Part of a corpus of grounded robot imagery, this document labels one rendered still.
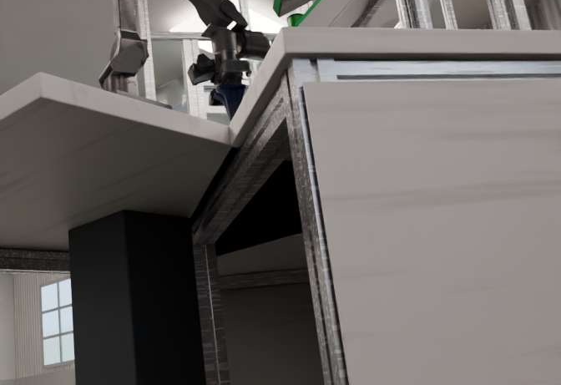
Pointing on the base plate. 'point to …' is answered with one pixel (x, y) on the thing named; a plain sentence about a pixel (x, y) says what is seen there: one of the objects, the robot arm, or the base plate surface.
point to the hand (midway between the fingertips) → (231, 106)
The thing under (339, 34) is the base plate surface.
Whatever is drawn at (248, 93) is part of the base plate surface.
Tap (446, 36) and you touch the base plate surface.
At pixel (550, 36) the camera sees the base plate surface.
